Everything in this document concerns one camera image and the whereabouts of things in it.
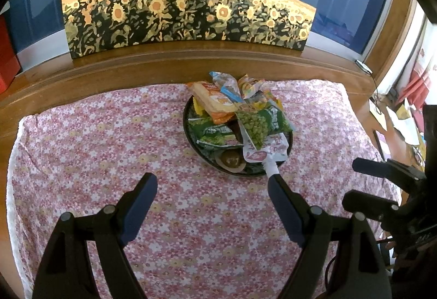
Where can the blue and white snack packet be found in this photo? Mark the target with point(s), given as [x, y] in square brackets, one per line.
[225, 87]

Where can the person's right hand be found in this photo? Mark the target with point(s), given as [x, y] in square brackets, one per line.
[411, 259]

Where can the white charger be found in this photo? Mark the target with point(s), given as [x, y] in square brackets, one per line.
[363, 66]

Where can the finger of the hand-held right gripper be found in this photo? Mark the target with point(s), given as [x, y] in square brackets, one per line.
[368, 166]
[365, 204]

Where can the dark green snack packet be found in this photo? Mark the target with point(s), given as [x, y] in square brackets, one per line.
[211, 131]

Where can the round brown snack packet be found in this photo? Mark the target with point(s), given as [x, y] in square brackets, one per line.
[232, 159]

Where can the yellow paper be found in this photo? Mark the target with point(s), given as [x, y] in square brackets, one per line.
[377, 111]

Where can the green pea snack packet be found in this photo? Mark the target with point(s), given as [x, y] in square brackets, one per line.
[259, 121]

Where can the blue and white patterned plate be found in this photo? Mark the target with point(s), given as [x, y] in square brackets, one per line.
[205, 154]

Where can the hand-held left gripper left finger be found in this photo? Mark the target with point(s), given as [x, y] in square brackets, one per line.
[140, 210]

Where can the pink floral cloth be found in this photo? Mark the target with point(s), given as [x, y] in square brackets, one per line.
[85, 148]

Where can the red cloth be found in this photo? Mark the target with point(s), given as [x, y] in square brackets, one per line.
[418, 87]

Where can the pink drink pouch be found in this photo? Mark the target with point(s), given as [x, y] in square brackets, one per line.
[264, 150]

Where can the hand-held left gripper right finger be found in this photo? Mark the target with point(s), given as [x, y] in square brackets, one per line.
[283, 210]

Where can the red box with white lid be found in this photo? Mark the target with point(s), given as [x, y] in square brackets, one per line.
[8, 60]

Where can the white paper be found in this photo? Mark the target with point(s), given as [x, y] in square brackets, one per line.
[406, 125]

